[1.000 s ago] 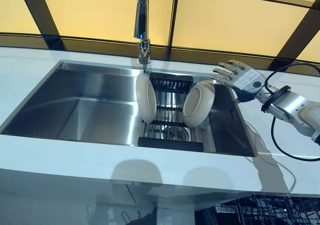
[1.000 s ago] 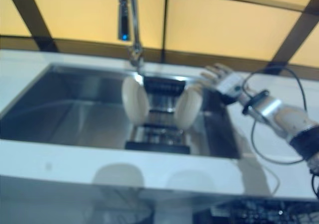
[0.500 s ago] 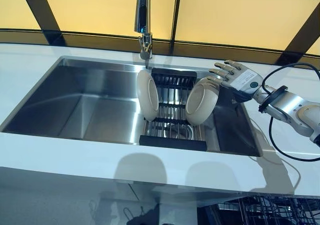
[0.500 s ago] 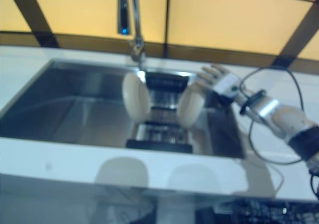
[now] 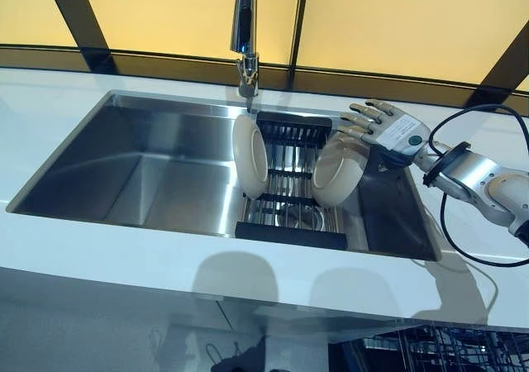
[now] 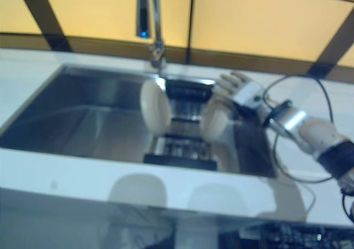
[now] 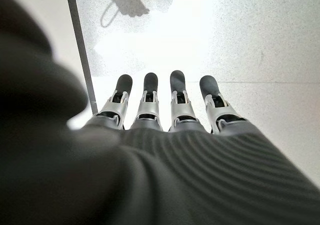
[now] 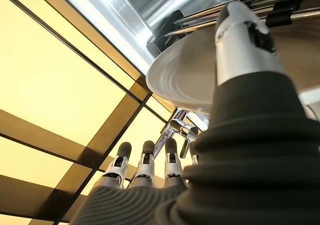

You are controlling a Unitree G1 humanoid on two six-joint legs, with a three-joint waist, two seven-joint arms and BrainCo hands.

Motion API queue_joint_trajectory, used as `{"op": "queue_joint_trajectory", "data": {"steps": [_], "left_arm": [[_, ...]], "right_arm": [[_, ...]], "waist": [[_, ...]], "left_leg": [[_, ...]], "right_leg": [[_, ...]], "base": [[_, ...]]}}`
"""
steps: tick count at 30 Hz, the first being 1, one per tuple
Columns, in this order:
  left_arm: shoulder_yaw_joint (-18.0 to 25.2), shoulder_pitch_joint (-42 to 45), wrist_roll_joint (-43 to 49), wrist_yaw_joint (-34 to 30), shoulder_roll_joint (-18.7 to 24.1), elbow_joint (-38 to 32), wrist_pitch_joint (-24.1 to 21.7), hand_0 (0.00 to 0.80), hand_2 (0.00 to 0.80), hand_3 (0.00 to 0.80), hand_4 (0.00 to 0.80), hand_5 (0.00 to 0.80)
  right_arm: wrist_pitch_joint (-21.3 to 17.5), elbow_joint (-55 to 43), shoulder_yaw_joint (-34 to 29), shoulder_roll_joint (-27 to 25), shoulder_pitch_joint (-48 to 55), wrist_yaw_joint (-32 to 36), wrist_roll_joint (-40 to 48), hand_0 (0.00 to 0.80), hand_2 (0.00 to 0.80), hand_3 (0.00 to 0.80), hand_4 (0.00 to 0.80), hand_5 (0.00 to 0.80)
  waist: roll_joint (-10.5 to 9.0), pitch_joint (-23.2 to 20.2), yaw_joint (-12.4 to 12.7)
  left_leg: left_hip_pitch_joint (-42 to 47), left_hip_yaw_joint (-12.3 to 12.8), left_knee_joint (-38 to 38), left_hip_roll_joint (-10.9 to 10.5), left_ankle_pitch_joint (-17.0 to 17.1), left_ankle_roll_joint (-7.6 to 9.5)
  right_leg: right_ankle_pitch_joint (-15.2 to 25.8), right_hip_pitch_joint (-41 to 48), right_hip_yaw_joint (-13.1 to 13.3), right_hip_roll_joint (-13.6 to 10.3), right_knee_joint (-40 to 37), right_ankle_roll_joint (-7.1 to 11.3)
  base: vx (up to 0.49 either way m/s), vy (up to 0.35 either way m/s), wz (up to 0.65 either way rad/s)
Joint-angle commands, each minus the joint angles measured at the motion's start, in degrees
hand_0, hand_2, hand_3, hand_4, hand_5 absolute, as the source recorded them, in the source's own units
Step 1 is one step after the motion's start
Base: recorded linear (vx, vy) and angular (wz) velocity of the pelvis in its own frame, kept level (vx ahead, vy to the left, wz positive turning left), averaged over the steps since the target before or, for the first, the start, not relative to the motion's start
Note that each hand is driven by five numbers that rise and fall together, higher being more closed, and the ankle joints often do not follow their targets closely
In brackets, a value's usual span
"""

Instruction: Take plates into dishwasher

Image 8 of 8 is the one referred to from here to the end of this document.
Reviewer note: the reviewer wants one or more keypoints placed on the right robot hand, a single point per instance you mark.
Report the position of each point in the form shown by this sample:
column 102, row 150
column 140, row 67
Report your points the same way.
column 250, row 160

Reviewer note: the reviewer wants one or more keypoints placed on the black steel sink drying rack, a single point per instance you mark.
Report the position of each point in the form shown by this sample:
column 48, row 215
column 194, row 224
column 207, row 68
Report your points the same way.
column 170, row 27

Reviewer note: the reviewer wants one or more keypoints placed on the stainless steel sink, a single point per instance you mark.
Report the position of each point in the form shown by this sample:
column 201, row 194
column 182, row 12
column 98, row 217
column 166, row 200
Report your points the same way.
column 140, row 2

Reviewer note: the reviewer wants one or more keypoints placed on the cream ceramic plate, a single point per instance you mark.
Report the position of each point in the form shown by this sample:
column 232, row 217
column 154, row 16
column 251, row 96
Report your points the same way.
column 185, row 75

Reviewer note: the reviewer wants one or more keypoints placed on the chrome gooseneck faucet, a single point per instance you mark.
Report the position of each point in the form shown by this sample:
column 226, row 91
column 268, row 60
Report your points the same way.
column 180, row 127

